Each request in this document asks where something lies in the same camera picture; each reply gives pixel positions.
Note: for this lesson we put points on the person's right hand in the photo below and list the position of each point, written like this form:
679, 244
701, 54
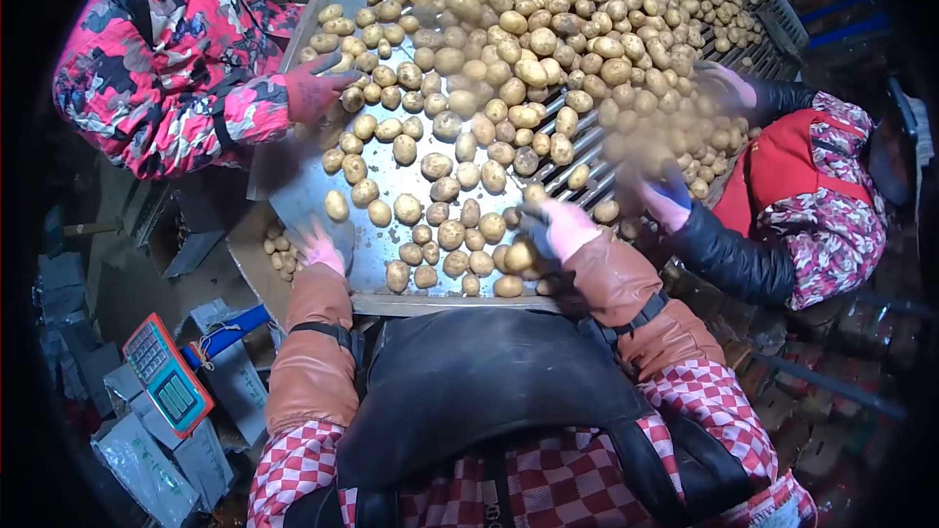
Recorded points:
568, 227

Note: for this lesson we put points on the blue metal rack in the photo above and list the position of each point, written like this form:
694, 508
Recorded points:
843, 22

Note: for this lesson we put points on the person's left fingers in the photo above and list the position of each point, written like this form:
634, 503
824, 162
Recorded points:
308, 235

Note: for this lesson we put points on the pile of loose potatoes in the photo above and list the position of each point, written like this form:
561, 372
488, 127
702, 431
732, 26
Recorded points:
528, 51

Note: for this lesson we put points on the dark metal crate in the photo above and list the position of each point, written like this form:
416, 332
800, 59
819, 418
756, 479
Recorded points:
176, 231

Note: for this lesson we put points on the single yellow potato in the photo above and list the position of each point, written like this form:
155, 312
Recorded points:
519, 257

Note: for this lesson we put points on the person's right fingers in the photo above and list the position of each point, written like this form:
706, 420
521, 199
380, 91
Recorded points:
537, 231

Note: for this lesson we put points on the orange weighing scale display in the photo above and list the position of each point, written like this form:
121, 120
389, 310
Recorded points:
165, 374

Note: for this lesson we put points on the heap of small potatoes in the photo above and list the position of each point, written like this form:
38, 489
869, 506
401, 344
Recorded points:
280, 253

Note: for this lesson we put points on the metal sorting table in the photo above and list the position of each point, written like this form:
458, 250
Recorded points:
381, 183

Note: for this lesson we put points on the stack of grey cartons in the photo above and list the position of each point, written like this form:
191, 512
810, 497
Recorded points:
147, 455

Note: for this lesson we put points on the person's body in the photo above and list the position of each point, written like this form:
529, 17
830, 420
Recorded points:
484, 396

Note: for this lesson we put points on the black wrist band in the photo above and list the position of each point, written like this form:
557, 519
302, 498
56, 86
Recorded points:
634, 319
323, 330

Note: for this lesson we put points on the person's left hand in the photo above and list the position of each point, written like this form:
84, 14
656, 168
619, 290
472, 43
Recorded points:
321, 251

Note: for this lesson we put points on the open cardboard box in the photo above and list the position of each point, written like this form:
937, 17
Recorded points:
253, 271

